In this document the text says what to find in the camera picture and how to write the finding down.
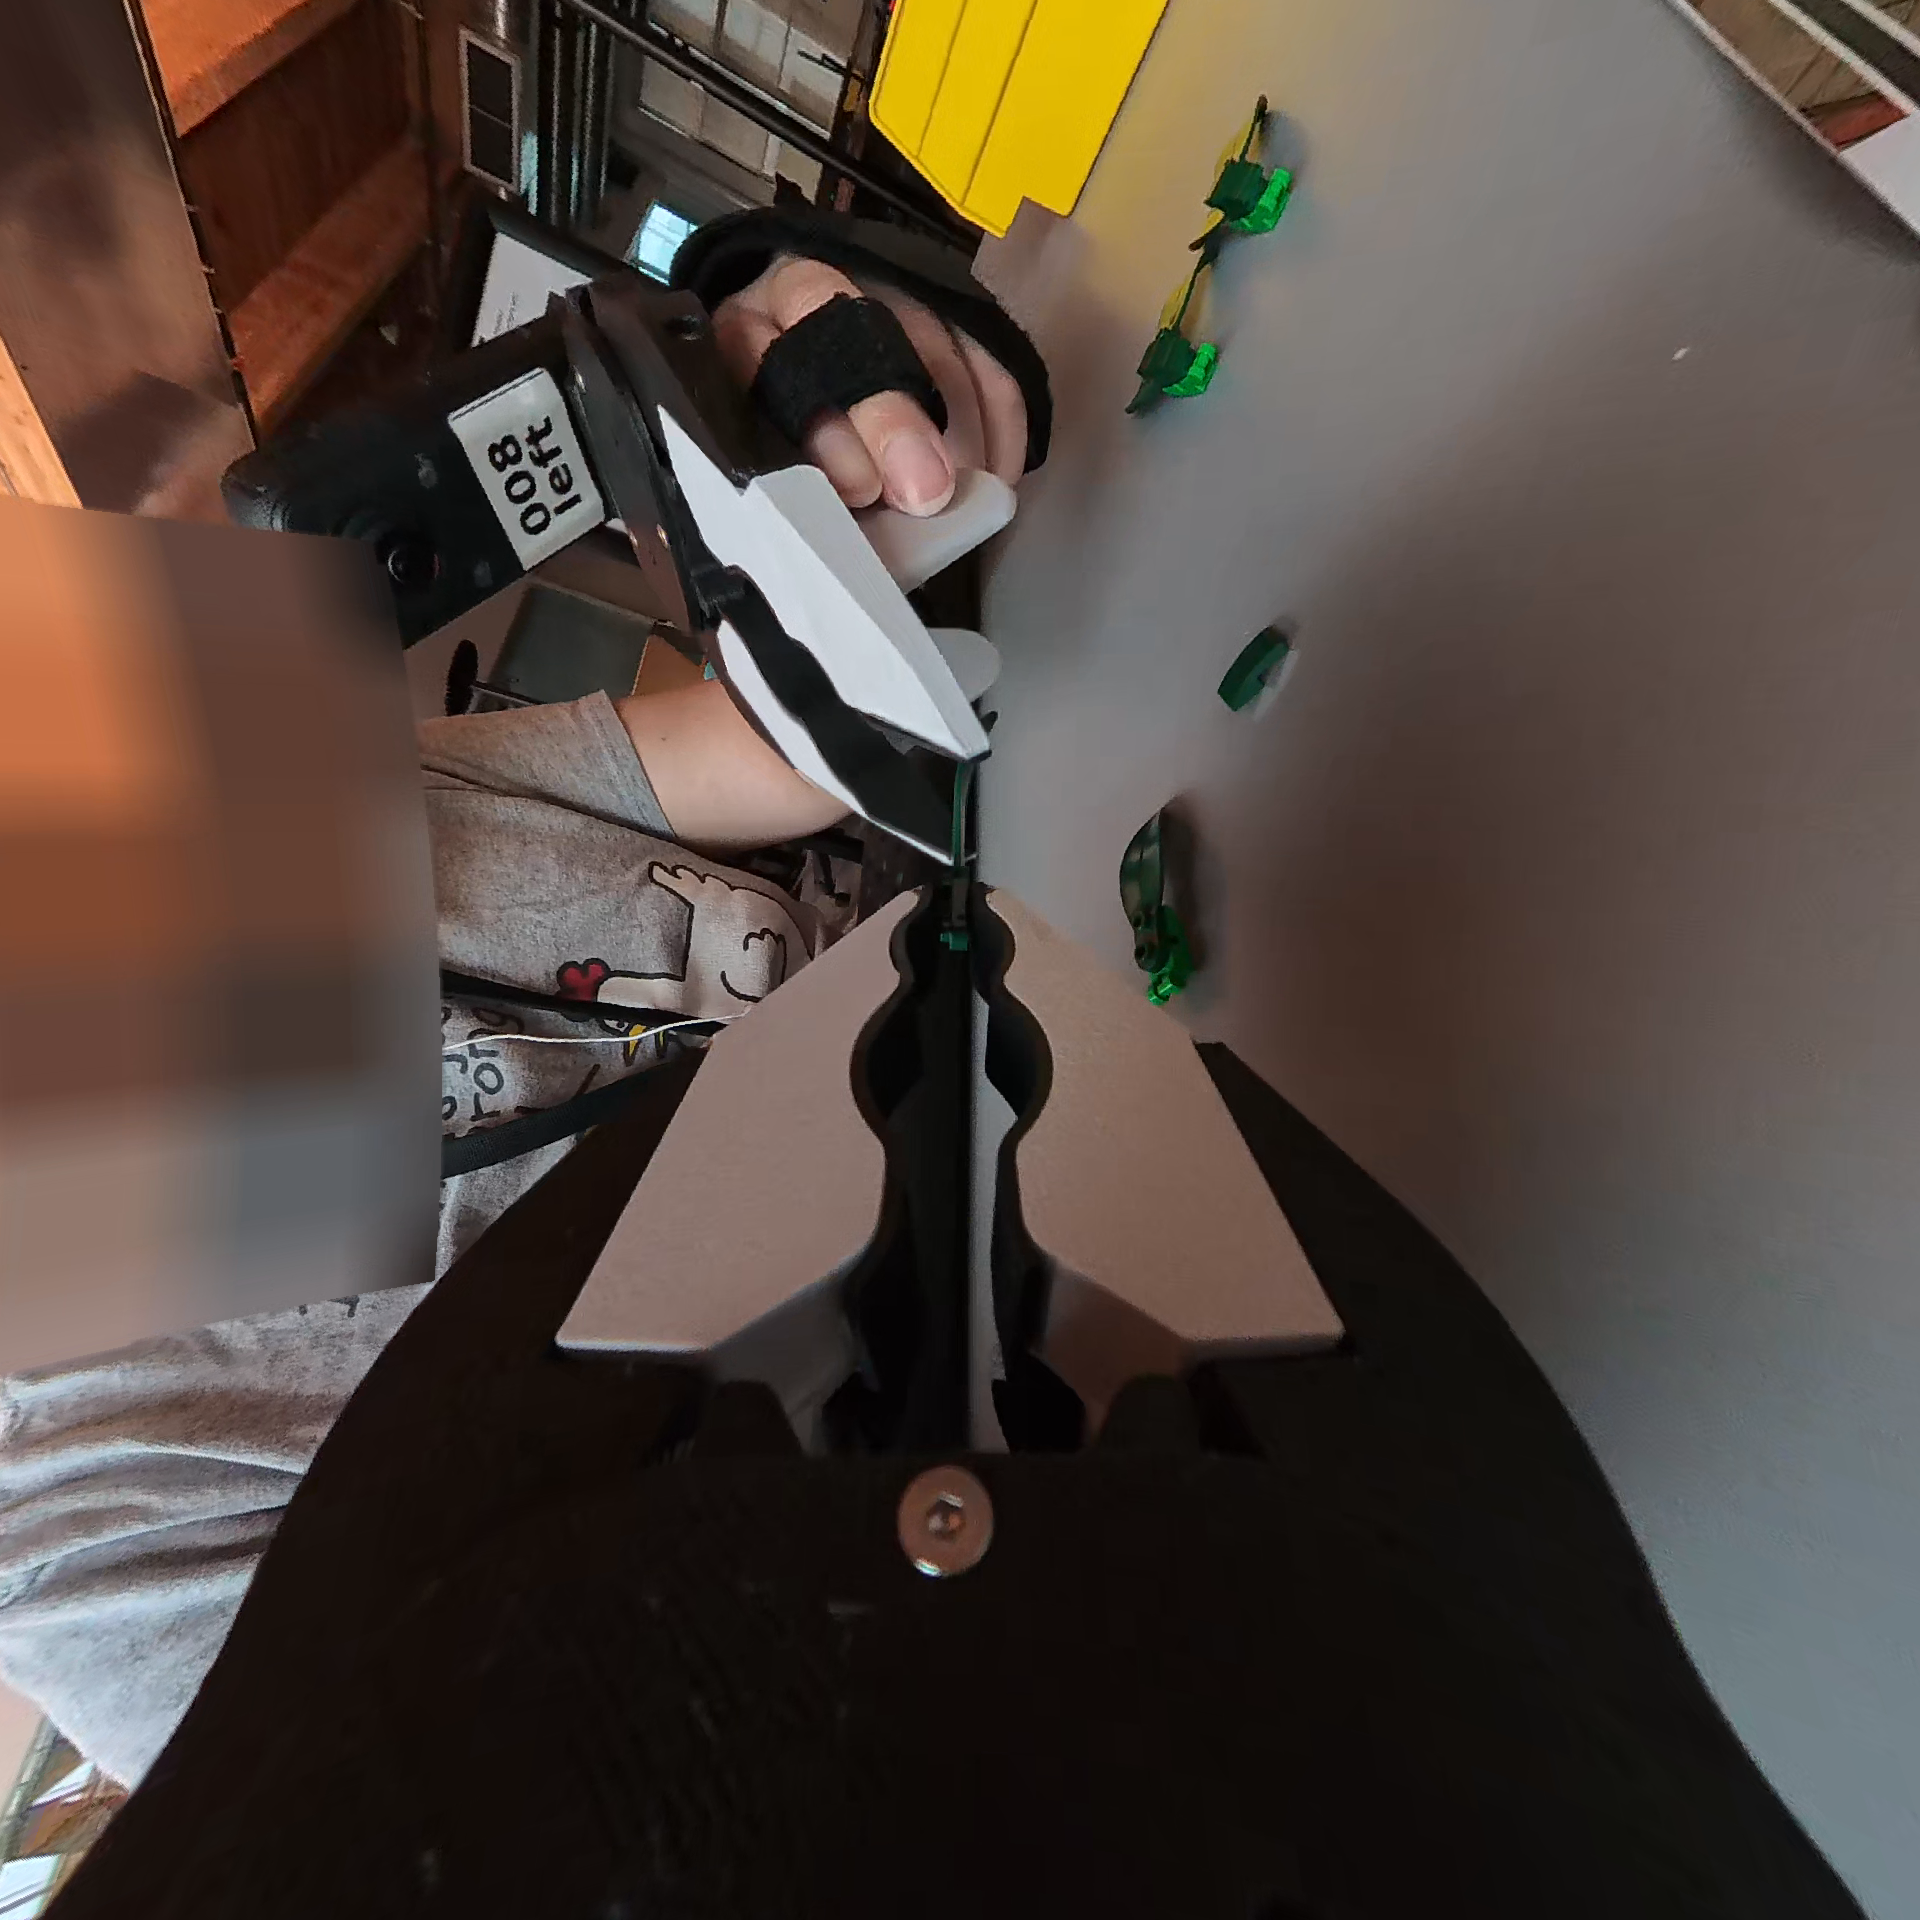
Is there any toy leaf with green clip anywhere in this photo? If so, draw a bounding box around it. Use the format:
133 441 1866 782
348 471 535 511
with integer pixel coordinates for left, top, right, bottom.
1117 810 1197 1010

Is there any grey printed shirt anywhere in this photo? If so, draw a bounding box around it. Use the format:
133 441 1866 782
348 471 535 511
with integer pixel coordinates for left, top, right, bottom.
0 690 840 1794

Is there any person's left forearm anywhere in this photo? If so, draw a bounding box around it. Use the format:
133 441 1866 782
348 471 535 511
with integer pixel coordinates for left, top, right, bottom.
612 682 864 846

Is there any black framed marker sign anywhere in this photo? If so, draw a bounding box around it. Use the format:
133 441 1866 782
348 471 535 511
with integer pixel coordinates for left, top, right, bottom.
449 195 632 354

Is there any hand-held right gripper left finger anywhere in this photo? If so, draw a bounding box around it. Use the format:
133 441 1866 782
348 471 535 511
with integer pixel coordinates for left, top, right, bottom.
550 884 964 1455

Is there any yellow plastic bin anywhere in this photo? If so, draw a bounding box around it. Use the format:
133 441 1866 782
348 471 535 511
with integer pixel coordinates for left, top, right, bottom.
866 0 1172 240

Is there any person's left hand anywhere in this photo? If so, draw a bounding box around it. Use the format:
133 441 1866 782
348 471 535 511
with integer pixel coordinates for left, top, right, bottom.
708 271 1040 514

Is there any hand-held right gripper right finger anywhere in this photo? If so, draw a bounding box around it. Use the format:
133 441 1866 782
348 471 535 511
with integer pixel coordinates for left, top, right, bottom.
964 882 1345 1455

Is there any black neck strap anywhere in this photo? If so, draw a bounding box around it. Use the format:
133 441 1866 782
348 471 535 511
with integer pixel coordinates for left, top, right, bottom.
439 1049 705 1186

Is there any green leaf cluster piece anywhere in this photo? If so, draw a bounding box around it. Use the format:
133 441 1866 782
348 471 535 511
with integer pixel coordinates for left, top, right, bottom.
1125 276 1221 415
1190 96 1296 250

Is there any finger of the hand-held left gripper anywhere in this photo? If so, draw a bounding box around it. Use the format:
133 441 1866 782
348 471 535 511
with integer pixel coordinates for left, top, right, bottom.
718 593 974 870
656 412 993 764

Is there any white cable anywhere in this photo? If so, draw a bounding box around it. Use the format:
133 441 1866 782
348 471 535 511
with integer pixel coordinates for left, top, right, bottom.
441 1017 745 1052

